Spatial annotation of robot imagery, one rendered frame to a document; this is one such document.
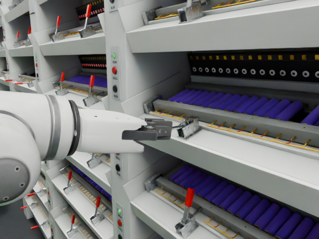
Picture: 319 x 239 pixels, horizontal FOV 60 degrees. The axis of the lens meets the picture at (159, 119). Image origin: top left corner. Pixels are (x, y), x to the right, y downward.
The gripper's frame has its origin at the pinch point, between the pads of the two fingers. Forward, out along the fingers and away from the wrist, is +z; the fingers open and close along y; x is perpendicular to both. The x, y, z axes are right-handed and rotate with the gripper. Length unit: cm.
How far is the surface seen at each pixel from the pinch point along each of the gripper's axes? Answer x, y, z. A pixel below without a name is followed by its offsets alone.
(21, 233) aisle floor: -97, -143, 14
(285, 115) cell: 5.1, 13.9, 14.2
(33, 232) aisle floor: -96, -139, 20
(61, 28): 26, -88, 11
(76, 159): -22, -54, 9
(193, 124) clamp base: 1.2, 1.0, 7.4
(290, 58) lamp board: 14.7, 11.1, 17.9
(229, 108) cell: 4.7, 3.6, 13.4
